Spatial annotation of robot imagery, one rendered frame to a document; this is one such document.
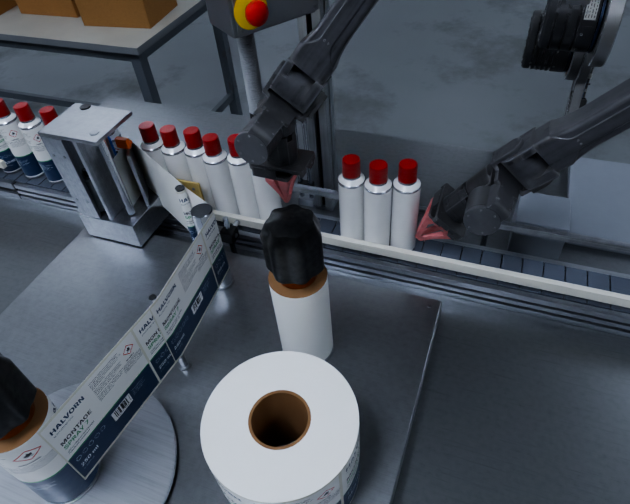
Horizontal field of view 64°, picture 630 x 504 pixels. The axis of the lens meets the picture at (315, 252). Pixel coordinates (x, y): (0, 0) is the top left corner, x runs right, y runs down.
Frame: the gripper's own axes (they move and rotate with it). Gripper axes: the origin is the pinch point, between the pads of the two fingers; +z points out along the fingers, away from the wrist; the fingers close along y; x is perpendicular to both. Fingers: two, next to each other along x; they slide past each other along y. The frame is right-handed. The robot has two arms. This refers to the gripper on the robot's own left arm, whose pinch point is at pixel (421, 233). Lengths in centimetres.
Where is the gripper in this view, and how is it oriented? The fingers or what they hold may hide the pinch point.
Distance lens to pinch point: 100.6
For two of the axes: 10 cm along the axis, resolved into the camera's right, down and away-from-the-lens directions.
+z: -5.1, 4.5, 7.3
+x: 7.9, 5.7, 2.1
